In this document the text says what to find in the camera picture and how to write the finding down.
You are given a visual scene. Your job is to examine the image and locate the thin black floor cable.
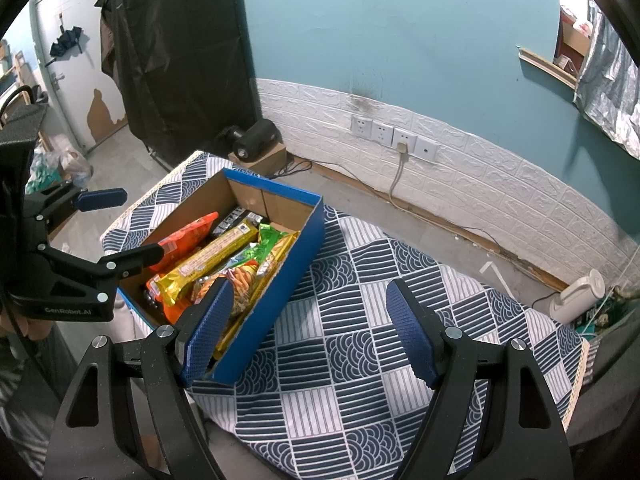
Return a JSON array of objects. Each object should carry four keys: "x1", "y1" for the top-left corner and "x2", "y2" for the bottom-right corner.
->
[{"x1": 272, "y1": 157, "x2": 566, "y2": 293}]

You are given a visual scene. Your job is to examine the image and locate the white wall socket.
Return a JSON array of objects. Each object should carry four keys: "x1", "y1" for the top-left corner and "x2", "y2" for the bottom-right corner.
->
[
  {"x1": 371, "y1": 121, "x2": 396, "y2": 147},
  {"x1": 391, "y1": 127, "x2": 418, "y2": 155},
  {"x1": 414, "y1": 136, "x2": 442, "y2": 162},
  {"x1": 350, "y1": 114, "x2": 375, "y2": 140}
]

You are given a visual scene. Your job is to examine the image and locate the shiny orange snack packet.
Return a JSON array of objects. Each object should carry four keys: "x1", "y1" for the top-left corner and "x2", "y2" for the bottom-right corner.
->
[{"x1": 192, "y1": 265, "x2": 261, "y2": 318}]

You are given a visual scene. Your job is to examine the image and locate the long yellow snack packet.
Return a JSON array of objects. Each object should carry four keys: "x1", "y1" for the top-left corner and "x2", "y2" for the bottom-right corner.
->
[{"x1": 150, "y1": 220, "x2": 261, "y2": 308}]

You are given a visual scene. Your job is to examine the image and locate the green snack packet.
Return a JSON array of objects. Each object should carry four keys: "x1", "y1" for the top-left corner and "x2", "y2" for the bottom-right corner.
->
[{"x1": 227, "y1": 222, "x2": 301, "y2": 268}]

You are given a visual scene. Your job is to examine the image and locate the wooden window sill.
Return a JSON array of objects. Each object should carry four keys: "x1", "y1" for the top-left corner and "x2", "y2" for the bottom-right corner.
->
[{"x1": 517, "y1": 46, "x2": 578, "y2": 90}]

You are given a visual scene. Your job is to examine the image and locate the cardboard box in window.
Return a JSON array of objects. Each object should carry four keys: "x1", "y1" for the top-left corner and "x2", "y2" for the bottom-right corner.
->
[{"x1": 555, "y1": 7, "x2": 593, "y2": 73}]

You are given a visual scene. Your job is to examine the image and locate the person's striped clothing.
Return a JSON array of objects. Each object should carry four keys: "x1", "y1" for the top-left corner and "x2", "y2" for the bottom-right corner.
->
[{"x1": 0, "y1": 337, "x2": 56, "y2": 461}]

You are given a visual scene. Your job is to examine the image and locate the person's left hand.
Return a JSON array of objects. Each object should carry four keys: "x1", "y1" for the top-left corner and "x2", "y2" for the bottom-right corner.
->
[{"x1": 7, "y1": 307, "x2": 53, "y2": 343}]

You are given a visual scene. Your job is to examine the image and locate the white electric kettle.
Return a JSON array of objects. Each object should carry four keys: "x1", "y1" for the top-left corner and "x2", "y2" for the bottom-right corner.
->
[{"x1": 550, "y1": 268, "x2": 606, "y2": 326}]

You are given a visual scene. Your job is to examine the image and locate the yellow foil snack packet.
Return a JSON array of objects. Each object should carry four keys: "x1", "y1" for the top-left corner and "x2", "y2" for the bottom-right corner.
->
[{"x1": 212, "y1": 232, "x2": 301, "y2": 361}]

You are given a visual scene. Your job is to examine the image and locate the plastic bag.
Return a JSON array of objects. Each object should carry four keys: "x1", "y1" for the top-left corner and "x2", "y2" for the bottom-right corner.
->
[{"x1": 30, "y1": 132, "x2": 93, "y2": 193}]

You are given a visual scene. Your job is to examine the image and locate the dark folded umbrella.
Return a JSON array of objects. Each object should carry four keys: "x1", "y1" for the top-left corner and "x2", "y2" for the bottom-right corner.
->
[{"x1": 42, "y1": 25, "x2": 86, "y2": 66}]

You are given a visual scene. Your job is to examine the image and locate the black wardrobe cover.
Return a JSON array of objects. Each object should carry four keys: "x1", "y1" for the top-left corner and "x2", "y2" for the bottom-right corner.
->
[{"x1": 100, "y1": 0, "x2": 258, "y2": 168}]

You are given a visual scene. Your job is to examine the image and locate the small brown cardboard box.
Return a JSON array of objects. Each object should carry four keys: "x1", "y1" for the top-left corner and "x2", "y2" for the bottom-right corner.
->
[{"x1": 227, "y1": 141, "x2": 288, "y2": 178}]

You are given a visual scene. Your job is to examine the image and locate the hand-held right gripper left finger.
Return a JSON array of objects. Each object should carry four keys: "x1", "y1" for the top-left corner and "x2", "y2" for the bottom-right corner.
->
[{"x1": 44, "y1": 277, "x2": 236, "y2": 480}]

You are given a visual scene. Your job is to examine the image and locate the blue cardboard box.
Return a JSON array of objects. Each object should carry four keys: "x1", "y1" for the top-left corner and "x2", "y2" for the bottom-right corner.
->
[{"x1": 117, "y1": 167, "x2": 326, "y2": 386}]

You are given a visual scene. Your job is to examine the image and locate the silver foil curtain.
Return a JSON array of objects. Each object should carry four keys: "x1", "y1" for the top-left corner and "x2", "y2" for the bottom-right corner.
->
[{"x1": 574, "y1": 5, "x2": 640, "y2": 161}]

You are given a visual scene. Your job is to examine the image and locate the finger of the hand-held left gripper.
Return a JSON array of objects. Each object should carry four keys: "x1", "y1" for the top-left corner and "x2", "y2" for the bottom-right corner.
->
[
  {"x1": 39, "y1": 242, "x2": 165, "y2": 302},
  {"x1": 22, "y1": 185, "x2": 128, "y2": 233}
]

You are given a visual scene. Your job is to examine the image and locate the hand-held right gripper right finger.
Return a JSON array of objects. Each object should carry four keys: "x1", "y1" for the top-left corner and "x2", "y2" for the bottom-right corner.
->
[{"x1": 385, "y1": 278, "x2": 573, "y2": 480}]

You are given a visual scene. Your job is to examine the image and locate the teal box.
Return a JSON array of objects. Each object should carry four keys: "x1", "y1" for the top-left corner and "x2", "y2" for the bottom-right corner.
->
[{"x1": 575, "y1": 305, "x2": 608, "y2": 336}]

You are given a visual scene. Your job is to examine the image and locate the white door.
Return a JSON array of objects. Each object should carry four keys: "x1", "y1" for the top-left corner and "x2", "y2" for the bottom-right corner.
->
[{"x1": 30, "y1": 0, "x2": 128, "y2": 153}]

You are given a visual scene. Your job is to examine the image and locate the navy patterned tablecloth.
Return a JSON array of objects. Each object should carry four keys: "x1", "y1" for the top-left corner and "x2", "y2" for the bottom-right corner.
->
[{"x1": 100, "y1": 150, "x2": 591, "y2": 480}]

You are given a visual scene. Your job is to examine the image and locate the plain orange snack packet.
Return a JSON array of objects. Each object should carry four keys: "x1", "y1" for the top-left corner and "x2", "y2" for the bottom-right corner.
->
[{"x1": 145, "y1": 280, "x2": 196, "y2": 326}]

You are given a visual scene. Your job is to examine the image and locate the grey plug with cable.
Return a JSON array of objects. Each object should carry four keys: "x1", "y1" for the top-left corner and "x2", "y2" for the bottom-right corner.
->
[{"x1": 389, "y1": 142, "x2": 416, "y2": 211}]

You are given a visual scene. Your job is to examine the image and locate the black snack packet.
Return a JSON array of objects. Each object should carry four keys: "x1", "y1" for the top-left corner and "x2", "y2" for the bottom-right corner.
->
[{"x1": 210, "y1": 205, "x2": 266, "y2": 241}]

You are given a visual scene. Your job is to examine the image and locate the wooden rack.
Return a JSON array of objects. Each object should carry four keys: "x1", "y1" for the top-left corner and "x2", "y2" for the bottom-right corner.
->
[{"x1": 0, "y1": 40, "x2": 31, "y2": 101}]

